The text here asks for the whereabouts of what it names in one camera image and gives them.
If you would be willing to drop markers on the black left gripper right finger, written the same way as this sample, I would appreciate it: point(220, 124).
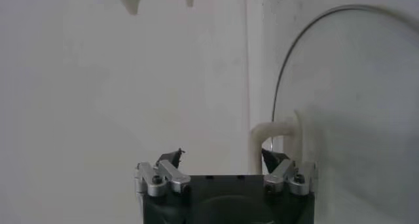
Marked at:
point(281, 173)

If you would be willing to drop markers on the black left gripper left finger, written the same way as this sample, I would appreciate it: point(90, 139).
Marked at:
point(170, 173)

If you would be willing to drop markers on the round glass pot lid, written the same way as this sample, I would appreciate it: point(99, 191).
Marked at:
point(343, 81)

